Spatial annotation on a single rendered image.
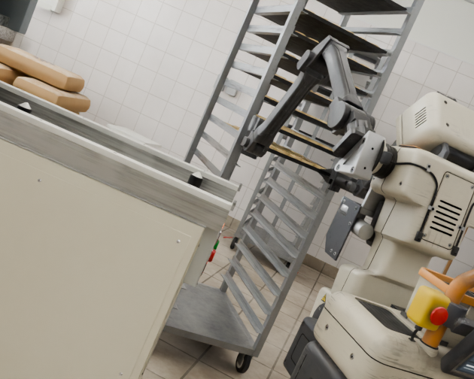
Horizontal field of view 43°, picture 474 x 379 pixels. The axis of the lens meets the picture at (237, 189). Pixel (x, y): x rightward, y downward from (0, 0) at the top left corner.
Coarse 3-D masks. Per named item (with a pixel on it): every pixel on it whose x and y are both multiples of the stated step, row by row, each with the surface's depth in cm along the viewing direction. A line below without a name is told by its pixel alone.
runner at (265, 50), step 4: (244, 44) 280; (248, 44) 273; (252, 44) 268; (240, 48) 283; (244, 48) 278; (248, 48) 271; (252, 48) 266; (256, 48) 261; (260, 48) 255; (264, 48) 251; (268, 48) 246; (272, 48) 241; (248, 52) 279; (252, 52) 270; (256, 52) 261; (260, 52) 254; (264, 52) 249; (268, 52) 245; (284, 56) 229
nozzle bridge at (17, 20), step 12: (0, 0) 165; (12, 0) 165; (24, 0) 165; (36, 0) 168; (0, 12) 165; (12, 12) 165; (24, 12) 165; (0, 24) 162; (12, 24) 166; (24, 24) 167
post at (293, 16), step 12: (300, 0) 225; (300, 12) 226; (288, 24) 226; (288, 36) 227; (276, 48) 228; (276, 60) 228; (264, 72) 231; (264, 84) 230; (252, 108) 231; (240, 132) 232; (240, 144) 233; (228, 156) 235; (228, 168) 235
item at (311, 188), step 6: (276, 162) 307; (282, 168) 298; (288, 168) 291; (288, 174) 289; (294, 174) 283; (294, 180) 275; (300, 180) 275; (306, 180) 269; (306, 186) 267; (312, 186) 262; (312, 192) 260; (318, 192) 255; (318, 198) 248; (324, 198) 249
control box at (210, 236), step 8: (208, 232) 127; (216, 232) 127; (208, 240) 127; (216, 240) 127; (200, 248) 127; (208, 248) 127; (200, 256) 128; (208, 256) 128; (192, 264) 128; (200, 264) 128; (192, 272) 128; (200, 272) 128; (184, 280) 128; (192, 280) 128
